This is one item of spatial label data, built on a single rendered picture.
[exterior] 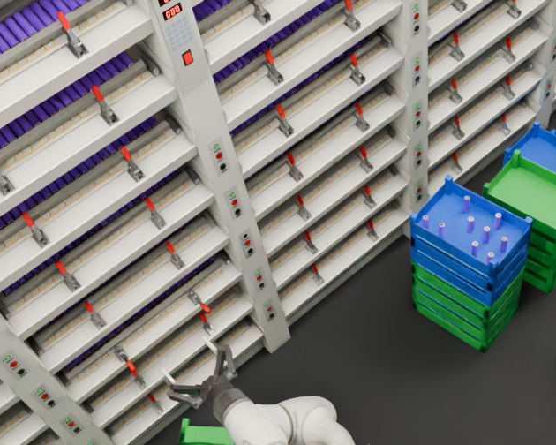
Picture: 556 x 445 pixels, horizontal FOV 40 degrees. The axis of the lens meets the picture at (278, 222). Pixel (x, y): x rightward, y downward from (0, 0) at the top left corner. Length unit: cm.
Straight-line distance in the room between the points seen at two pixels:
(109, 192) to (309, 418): 72
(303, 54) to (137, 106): 51
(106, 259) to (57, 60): 59
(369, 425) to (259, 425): 87
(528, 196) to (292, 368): 100
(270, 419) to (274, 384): 90
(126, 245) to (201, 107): 42
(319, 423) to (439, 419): 83
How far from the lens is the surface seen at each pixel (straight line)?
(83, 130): 173
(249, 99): 196
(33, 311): 199
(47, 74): 160
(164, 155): 189
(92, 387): 229
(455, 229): 244
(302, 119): 215
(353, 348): 277
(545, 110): 329
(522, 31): 295
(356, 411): 267
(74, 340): 214
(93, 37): 163
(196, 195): 204
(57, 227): 185
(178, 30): 169
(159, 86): 177
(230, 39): 183
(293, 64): 202
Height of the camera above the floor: 246
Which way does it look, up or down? 52 degrees down
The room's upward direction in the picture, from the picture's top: 15 degrees counter-clockwise
